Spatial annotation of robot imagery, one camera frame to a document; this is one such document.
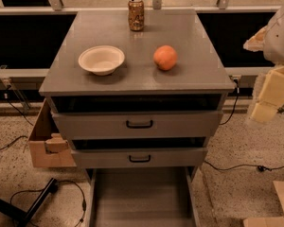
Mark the white paper bowl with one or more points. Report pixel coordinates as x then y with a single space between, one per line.
101 60

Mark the gold drink can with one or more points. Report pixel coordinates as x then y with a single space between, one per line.
136 15

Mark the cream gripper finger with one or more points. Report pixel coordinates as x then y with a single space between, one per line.
269 97
256 42

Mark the grey drawer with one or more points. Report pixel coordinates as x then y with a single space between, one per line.
79 126
139 157
142 197

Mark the grey middle drawer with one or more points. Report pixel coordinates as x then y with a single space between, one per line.
139 157

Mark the cardboard box left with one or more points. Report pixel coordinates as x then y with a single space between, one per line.
46 145

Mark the black stand leg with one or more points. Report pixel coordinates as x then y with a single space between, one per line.
24 212

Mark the grey drawer cabinet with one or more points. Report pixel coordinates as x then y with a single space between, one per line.
197 82

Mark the grey bottom drawer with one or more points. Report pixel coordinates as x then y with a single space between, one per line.
142 197

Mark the orange fruit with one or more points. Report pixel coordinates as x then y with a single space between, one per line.
165 57

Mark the grey top drawer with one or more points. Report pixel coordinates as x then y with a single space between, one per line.
79 126

